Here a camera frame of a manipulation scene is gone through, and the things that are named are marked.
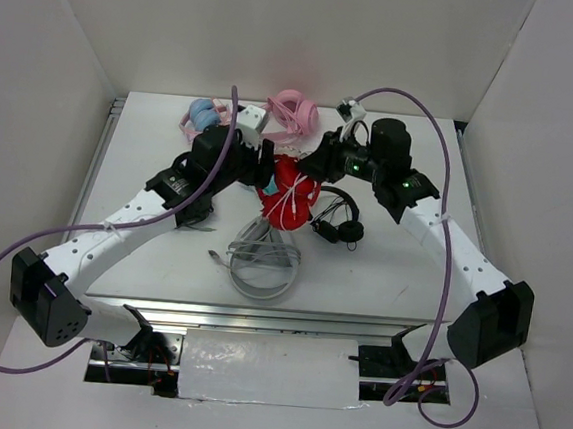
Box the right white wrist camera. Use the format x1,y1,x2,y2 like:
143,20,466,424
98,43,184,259
336,97,367,140

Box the white taped cover panel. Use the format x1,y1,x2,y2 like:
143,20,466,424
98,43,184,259
177,329,360,410

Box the grey headphones with cable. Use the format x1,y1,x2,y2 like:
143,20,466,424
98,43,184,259
208,216,302,301

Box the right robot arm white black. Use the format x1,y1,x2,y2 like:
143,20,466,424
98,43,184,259
299,118,535,378

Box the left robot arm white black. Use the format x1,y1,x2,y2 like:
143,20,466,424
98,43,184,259
10,126,275,361

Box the red headphones white cable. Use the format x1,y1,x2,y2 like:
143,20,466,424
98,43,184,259
255,146,324,236

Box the black headset with microphone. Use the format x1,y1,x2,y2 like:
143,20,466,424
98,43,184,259
175,201,214,228

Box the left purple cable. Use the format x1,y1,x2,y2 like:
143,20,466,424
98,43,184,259
0,64,242,393

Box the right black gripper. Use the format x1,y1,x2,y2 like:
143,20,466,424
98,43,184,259
294,121,388,188

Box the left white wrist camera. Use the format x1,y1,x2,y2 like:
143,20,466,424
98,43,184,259
235,105,269,148

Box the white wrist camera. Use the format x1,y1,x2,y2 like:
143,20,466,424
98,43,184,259
235,105,269,148
336,97,367,140

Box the blue pink cat-ear headphones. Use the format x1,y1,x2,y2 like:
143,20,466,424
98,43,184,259
179,98,231,143

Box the aluminium rail frame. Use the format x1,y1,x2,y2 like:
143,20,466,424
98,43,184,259
50,86,501,426

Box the black on-ear headphones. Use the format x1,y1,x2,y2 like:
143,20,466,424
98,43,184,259
310,186,365,249

